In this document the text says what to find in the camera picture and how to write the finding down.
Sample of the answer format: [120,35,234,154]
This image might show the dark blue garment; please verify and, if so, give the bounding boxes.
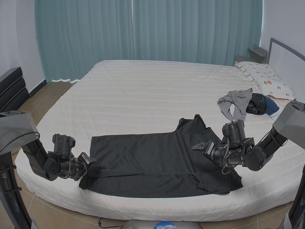
[264,96,280,116]

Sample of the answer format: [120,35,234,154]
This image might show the bed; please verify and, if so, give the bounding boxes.
[14,38,305,222]

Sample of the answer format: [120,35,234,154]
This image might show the black cable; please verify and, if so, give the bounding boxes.
[221,166,237,176]
[0,132,40,153]
[98,217,112,227]

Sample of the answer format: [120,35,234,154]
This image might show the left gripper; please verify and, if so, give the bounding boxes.
[72,152,98,179]

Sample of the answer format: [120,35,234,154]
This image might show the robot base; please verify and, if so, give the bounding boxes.
[124,219,197,229]

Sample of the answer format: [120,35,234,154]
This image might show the blue-green curtain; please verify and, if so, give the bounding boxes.
[131,0,262,66]
[35,0,132,83]

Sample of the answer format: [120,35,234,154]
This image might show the black garment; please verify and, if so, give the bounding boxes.
[246,93,267,115]

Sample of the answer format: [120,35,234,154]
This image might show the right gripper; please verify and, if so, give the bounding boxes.
[191,141,229,167]

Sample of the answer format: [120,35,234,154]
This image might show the white printed pillow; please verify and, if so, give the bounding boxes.
[235,61,296,101]

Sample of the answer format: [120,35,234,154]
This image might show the black T-shirt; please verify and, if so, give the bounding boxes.
[79,114,243,198]

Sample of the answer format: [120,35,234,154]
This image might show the grey garment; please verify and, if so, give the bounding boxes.
[217,88,253,122]

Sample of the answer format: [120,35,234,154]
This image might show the grey bedside table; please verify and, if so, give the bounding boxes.
[235,44,268,64]

